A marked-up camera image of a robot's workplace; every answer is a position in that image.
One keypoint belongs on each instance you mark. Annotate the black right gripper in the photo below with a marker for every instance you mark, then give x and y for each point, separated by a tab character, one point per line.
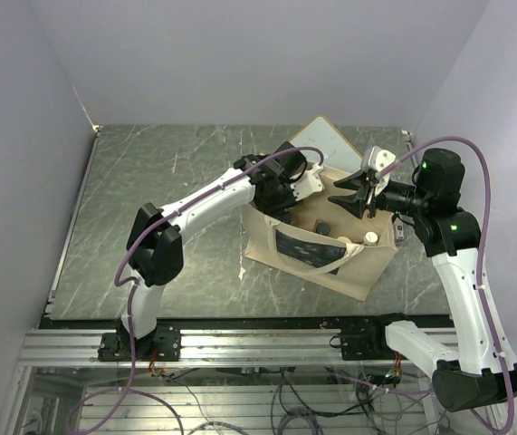
358	201

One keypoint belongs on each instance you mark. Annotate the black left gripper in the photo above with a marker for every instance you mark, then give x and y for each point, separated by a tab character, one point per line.
278	210

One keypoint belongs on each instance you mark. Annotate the cream cylindrical bottle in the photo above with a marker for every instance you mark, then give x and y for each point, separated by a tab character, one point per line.
344	240

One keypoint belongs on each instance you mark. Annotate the cream canvas tote bag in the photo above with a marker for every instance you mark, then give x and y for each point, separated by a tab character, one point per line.
296	249

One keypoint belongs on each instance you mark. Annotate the clear bottle with dark cap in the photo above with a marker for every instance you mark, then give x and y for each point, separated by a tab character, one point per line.
287	218

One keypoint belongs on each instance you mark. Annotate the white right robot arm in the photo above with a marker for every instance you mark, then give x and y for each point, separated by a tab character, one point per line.
483	369

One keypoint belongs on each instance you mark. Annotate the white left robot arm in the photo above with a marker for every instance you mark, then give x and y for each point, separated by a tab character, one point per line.
155	247

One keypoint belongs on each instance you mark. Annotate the yellow-framed small whiteboard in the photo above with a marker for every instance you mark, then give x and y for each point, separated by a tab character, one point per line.
338	153

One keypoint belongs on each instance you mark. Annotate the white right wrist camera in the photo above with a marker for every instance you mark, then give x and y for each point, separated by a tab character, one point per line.
377	159

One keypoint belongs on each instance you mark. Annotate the aluminium front frame rail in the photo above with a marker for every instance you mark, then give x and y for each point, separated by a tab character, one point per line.
214	348

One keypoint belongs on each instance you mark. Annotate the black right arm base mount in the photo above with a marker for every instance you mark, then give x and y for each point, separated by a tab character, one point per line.
363	338

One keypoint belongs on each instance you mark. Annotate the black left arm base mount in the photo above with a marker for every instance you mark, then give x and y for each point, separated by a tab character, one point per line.
163	344

